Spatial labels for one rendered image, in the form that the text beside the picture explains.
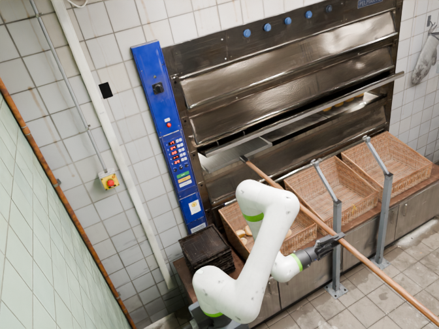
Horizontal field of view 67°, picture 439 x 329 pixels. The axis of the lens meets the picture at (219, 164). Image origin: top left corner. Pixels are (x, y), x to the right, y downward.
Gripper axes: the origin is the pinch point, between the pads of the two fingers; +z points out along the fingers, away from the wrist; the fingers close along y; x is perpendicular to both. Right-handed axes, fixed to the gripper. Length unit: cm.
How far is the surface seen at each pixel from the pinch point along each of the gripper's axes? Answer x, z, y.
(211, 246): -68, -47, 35
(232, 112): -100, -1, -39
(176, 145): -96, -47, -33
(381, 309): -10, 55, 117
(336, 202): -42, 37, 22
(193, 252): -71, -60, 35
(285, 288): -45, -7, 86
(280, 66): -99, 39, -59
